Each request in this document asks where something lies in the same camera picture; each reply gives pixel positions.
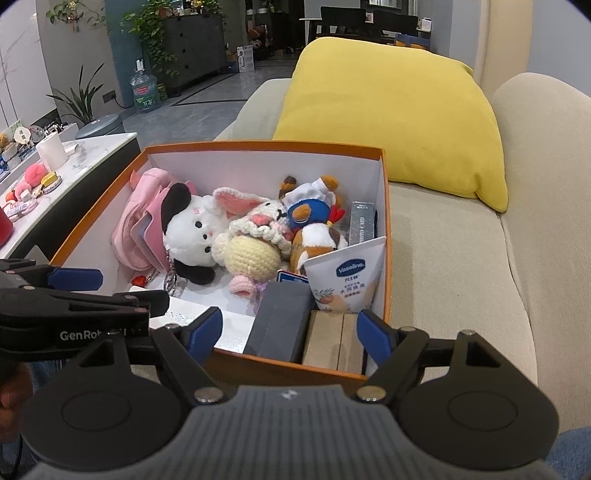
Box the person's left hand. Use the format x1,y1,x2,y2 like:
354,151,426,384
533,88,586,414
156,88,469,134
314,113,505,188
0,362,33,414

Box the dark cabinet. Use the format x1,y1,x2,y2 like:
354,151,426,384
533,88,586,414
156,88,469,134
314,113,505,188
159,14,229,90

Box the beige sofa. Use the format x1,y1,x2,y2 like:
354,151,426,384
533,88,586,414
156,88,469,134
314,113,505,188
212,71,591,435

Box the white lotion tube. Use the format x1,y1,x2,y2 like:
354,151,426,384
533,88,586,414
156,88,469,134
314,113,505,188
302,236,387,315

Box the blue card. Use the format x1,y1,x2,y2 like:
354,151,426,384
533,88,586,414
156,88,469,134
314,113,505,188
276,270,310,288

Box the person's jeans leg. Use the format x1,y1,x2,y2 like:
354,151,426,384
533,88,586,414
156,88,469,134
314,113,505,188
547,427,591,480

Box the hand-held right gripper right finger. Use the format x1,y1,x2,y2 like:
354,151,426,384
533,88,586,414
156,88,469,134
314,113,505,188
355,308,525,408

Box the white dog plush black ears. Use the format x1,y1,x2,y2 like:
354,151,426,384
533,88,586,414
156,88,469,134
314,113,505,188
161,181,232,285

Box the marble side table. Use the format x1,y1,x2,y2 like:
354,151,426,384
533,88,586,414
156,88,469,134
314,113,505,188
0,132,141,259

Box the printed card box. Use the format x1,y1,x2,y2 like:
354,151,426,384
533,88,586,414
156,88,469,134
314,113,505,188
348,202,379,246

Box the tan cardboard box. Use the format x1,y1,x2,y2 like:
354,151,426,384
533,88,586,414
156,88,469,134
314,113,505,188
302,310,366,372

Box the large water jug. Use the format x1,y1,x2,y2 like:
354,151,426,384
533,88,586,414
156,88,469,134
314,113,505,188
129,67,162,114

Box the trailing green plant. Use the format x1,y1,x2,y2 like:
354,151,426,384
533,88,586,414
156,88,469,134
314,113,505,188
122,0,181,79

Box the pink fabric pouch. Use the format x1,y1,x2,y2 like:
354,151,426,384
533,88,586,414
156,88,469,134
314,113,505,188
111,167,175,259

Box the grey box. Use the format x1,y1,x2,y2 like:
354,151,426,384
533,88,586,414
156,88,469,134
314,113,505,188
244,281,317,363

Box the red panda plush sailor outfit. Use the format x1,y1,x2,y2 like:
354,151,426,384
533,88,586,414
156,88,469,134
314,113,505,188
278,174,349,274

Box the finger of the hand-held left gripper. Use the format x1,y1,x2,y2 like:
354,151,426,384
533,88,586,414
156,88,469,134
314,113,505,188
0,259,103,294
0,289,170,326

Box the orange cardboard box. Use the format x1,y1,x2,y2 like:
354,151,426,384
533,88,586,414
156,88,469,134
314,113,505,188
48,141,393,393

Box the pink pompom ball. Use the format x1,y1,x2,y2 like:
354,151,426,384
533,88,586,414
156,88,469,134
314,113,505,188
24,164,49,188

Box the long-leaf potted plant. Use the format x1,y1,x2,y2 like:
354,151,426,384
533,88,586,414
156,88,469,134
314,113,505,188
46,65,107,125

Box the yellow pillow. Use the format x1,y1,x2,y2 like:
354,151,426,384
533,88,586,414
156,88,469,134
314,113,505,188
272,37,509,213

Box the white crochet bunny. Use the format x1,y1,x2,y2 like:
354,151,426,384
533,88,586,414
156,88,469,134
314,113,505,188
211,186,296,296

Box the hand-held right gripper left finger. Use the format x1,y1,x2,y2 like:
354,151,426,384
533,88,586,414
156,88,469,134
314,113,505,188
60,306,230,407

